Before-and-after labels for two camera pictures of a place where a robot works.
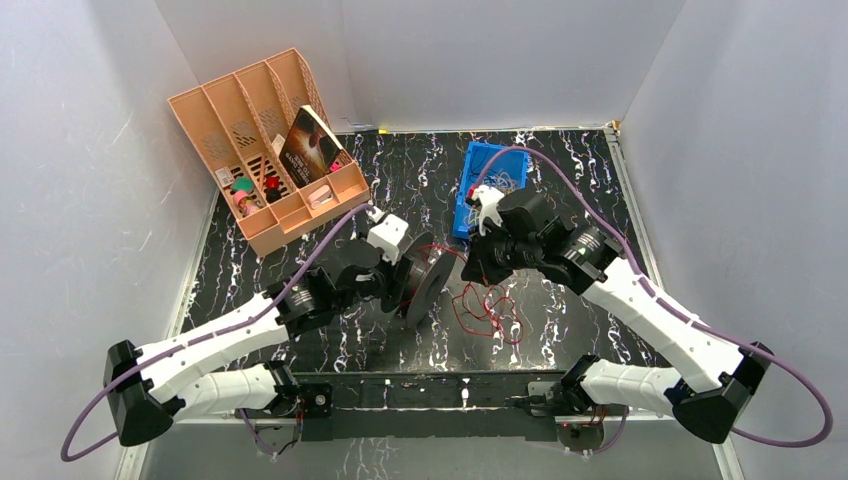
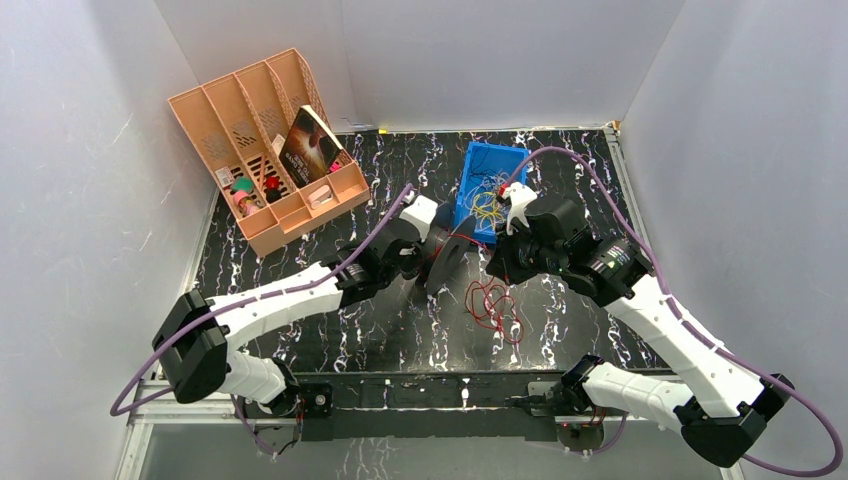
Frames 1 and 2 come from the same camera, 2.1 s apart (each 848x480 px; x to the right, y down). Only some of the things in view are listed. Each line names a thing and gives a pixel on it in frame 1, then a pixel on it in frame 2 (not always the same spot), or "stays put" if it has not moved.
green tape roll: (242, 183) stays put
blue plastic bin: (506, 170) stays put
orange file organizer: (239, 124) stays put
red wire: (466, 288) → (471, 285)
